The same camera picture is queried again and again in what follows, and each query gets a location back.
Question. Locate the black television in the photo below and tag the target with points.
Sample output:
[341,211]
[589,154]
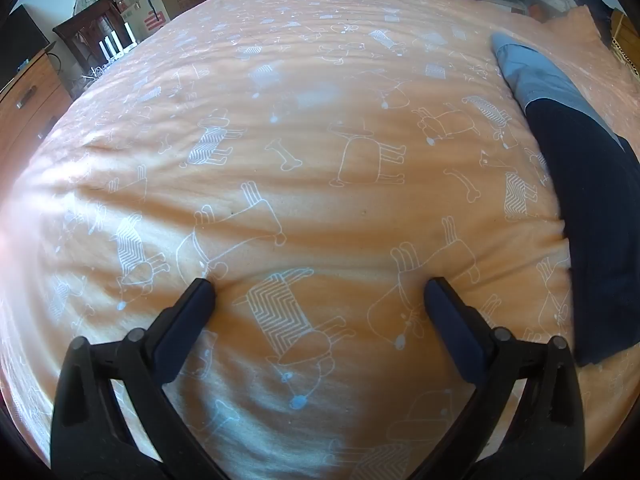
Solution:
[20,35]

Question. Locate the navy blue jacket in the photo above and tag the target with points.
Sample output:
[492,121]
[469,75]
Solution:
[590,200]

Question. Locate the orange printed blanket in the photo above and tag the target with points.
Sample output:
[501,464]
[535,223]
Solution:
[320,160]

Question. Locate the wooden dresser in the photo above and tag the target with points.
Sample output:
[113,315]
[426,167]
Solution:
[25,105]

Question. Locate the cardboard box with red print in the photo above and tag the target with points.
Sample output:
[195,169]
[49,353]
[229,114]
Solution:
[145,15]

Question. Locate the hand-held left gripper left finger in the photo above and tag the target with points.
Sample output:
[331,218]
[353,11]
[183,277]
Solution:
[187,320]

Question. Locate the dark wooden chair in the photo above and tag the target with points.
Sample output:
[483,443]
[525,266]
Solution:
[75,30]

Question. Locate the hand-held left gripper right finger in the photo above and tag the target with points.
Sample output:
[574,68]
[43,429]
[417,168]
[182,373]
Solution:
[452,325]

